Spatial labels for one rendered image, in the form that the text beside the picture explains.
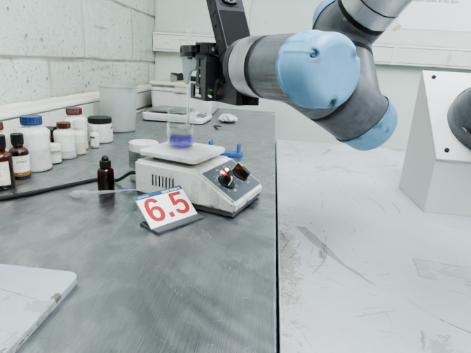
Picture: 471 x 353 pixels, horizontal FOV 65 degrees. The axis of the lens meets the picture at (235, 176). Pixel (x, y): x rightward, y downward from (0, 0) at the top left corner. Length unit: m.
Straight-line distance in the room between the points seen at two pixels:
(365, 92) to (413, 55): 1.70
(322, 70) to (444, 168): 0.44
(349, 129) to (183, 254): 0.26
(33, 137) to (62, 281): 0.47
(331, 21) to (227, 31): 0.14
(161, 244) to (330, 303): 0.24
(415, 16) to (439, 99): 1.39
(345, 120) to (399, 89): 1.74
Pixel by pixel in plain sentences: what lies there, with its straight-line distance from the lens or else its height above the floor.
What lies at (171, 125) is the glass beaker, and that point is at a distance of 0.68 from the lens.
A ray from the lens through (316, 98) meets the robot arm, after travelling 0.38.
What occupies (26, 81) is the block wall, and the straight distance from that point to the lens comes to 1.17.
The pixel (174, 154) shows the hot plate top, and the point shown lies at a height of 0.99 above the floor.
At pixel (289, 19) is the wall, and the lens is 2.09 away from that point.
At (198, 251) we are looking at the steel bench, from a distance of 0.51.
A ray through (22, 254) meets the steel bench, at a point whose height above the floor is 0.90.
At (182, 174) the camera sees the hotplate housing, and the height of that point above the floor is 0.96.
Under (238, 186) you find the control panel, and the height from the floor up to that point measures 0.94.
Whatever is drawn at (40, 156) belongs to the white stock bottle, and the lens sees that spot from 0.88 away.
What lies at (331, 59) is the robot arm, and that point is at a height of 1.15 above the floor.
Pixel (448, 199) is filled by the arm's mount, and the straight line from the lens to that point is 0.78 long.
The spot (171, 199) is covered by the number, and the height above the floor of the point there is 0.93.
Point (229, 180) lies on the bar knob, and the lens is 0.61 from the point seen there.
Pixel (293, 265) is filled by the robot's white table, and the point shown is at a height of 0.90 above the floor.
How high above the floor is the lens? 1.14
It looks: 17 degrees down
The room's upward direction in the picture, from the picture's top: 3 degrees clockwise
